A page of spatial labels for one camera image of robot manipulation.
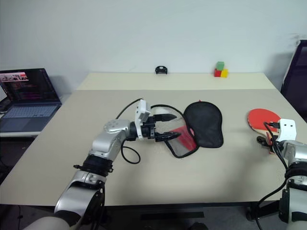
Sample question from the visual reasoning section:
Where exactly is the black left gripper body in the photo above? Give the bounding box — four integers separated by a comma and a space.
140, 115, 158, 142

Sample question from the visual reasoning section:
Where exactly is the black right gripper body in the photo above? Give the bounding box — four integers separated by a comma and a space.
265, 134, 280, 154

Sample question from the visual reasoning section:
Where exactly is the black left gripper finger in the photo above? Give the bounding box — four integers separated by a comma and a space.
155, 132, 181, 143
154, 114, 178, 122

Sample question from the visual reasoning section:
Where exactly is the red table tennis paddle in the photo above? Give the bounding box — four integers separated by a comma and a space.
247, 108, 283, 155

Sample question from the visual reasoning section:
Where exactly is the black and red paddle case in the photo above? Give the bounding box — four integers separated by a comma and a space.
151, 100, 225, 159

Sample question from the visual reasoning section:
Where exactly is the black office chair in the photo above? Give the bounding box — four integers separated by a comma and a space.
280, 39, 307, 120

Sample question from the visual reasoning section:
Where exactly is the open laptop computer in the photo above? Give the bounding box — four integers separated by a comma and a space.
0, 68, 62, 133

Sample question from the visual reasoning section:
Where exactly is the white side table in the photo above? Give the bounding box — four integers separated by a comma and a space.
0, 130, 43, 138

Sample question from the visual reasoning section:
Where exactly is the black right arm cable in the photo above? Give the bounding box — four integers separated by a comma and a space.
256, 121, 292, 230

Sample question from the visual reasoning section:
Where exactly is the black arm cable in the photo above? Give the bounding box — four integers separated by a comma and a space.
256, 121, 292, 230
116, 98, 144, 165

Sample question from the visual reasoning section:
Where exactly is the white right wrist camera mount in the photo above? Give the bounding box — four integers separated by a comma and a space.
277, 118, 297, 142

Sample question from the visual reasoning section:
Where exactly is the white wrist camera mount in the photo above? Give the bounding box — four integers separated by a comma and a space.
133, 99, 152, 140
277, 118, 297, 142

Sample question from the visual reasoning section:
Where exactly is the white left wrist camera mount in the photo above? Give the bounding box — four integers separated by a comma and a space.
133, 99, 152, 140

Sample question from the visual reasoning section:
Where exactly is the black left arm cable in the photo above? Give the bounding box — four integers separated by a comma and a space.
116, 98, 144, 165

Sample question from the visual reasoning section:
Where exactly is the black table frame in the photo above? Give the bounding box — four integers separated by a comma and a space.
103, 200, 288, 221

